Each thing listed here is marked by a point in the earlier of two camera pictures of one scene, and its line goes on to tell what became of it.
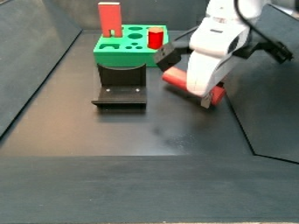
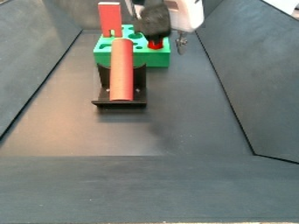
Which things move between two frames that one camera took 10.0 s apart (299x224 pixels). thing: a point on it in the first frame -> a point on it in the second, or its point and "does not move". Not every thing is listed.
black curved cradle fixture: (123, 87) does not move
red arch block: (110, 13) does not move
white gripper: (218, 38) -> (186, 14)
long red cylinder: (177, 75) -> (122, 70)
